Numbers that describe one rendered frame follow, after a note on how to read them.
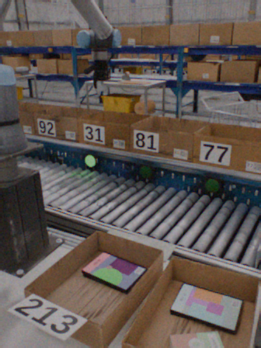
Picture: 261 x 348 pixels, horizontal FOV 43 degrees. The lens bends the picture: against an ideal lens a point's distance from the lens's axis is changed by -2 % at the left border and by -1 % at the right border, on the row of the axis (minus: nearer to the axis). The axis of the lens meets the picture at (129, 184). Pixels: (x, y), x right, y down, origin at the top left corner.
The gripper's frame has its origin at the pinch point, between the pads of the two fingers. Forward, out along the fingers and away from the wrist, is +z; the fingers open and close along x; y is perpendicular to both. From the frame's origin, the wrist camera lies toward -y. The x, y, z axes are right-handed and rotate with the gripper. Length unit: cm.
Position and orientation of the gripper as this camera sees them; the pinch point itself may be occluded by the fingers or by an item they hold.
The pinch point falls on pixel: (98, 93)
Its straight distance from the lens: 211.7
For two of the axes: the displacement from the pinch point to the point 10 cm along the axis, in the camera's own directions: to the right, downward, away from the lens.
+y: 9.2, 1.7, -3.6
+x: 4.0, -3.9, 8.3
